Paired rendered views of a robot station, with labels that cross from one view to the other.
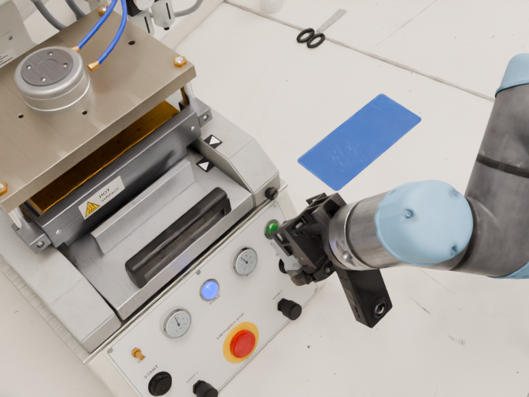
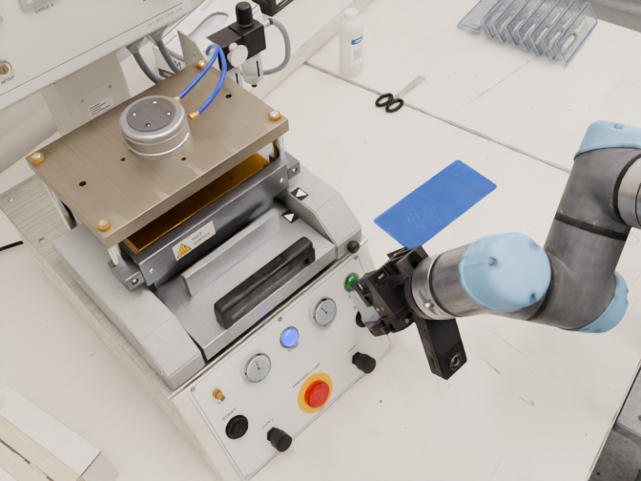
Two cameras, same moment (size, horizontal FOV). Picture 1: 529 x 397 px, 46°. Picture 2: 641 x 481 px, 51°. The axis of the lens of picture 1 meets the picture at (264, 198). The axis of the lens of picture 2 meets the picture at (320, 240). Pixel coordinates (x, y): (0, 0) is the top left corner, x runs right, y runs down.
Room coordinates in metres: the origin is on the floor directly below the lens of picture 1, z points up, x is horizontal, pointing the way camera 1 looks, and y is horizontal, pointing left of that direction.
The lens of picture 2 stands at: (-0.07, 0.04, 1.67)
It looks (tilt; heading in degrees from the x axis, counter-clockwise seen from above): 52 degrees down; 359
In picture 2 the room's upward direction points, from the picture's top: 3 degrees counter-clockwise
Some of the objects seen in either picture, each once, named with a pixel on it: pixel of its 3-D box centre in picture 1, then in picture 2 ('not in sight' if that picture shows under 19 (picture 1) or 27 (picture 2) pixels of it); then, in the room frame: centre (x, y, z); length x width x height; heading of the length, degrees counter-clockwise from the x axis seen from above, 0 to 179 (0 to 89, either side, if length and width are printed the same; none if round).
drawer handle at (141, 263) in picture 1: (179, 235); (265, 281); (0.41, 0.11, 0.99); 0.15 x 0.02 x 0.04; 130
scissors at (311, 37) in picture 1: (323, 27); (402, 92); (1.04, -0.16, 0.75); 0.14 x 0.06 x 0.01; 135
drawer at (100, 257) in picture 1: (114, 183); (201, 230); (0.52, 0.19, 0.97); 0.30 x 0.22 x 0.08; 40
